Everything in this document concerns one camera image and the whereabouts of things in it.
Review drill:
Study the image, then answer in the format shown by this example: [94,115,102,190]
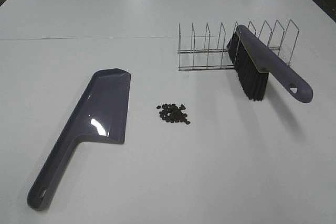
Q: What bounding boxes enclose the pile of coffee beans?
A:
[156,103,191,125]

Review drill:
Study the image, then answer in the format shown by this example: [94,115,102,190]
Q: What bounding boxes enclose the purple plastic dustpan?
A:
[27,68,131,211]

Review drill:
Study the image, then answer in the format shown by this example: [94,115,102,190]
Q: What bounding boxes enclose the purple brush black bristles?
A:
[227,25,313,103]

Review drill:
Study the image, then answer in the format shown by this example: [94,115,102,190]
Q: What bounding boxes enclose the chrome wire dish rack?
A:
[177,19,300,71]

